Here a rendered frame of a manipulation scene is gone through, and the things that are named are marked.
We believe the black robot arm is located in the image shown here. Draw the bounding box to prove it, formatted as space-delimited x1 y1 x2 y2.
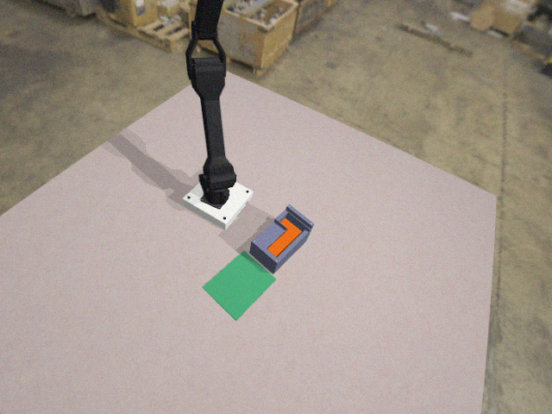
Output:
185 0 236 210

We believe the orange l-shaped part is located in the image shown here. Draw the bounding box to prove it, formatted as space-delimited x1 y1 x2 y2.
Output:
267 219 302 257

